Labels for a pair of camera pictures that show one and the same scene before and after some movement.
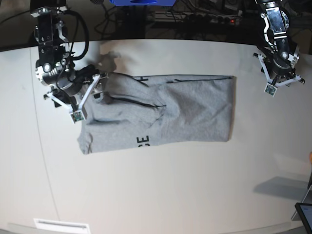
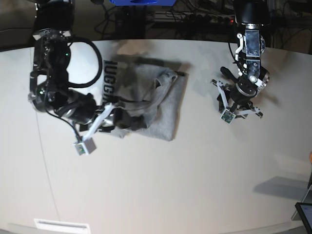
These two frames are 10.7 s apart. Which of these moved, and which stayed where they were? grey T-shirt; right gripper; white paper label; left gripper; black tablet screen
Moved: left gripper; right gripper; grey T-shirt
Stayed: white paper label; black tablet screen
